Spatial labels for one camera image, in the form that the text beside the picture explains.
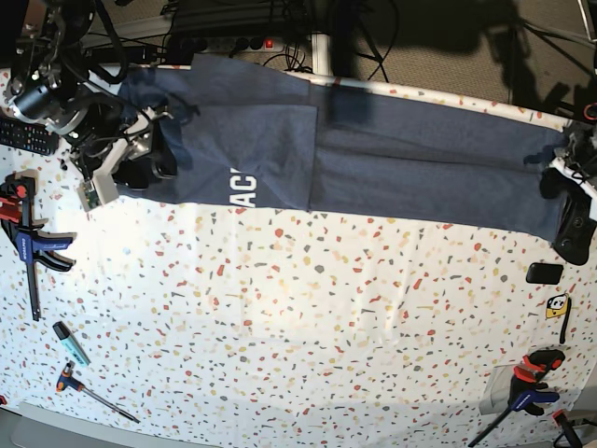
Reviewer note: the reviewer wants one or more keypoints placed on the terrazzo pattern table cloth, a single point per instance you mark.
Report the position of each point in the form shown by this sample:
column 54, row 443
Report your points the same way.
column 271, row 327

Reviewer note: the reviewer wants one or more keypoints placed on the red black clamp corner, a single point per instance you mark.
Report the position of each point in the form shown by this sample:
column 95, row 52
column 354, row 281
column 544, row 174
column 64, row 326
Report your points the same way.
column 567, row 430

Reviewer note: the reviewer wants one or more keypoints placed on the black game controller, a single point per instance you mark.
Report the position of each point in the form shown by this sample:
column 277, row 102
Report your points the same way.
column 574, row 236

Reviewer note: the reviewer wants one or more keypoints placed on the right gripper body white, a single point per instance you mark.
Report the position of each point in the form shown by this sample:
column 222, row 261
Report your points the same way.
column 108, row 162

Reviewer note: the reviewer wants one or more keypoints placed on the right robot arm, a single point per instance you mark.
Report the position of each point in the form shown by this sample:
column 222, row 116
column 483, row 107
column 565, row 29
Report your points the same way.
column 55, row 84

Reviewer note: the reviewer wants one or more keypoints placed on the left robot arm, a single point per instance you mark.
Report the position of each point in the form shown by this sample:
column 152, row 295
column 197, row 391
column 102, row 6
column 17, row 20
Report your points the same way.
column 576, row 42

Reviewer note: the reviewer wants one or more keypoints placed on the orange blue T-handle screwdriver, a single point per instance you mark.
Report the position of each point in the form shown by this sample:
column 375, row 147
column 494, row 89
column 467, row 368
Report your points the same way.
column 67, row 380

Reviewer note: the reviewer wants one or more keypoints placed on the blue black bar clamp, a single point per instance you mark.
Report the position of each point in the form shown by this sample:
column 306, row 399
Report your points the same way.
column 32, row 246

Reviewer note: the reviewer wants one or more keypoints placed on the light blue highlighter pen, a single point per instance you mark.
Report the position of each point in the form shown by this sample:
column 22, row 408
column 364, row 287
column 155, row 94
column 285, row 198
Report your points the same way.
column 70, row 343

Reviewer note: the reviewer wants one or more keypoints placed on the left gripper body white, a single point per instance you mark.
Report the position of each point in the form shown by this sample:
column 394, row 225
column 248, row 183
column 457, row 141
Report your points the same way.
column 576, row 158

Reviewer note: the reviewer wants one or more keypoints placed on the black TV remote control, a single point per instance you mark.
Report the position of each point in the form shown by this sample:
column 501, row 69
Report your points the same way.
column 33, row 138

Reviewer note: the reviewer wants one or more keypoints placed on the white table leg post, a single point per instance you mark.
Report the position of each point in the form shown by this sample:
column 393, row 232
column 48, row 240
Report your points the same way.
column 321, row 64

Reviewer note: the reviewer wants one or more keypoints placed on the small black rectangular case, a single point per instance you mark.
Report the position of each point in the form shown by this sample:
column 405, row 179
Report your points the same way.
column 540, row 273

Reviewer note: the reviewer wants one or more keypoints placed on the blue grey T-shirt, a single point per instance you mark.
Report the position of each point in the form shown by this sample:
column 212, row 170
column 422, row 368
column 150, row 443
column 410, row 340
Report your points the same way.
column 250, row 136

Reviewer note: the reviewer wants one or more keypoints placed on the blue bar clamp right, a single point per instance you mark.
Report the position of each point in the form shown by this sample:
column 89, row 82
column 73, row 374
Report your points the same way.
column 527, row 388

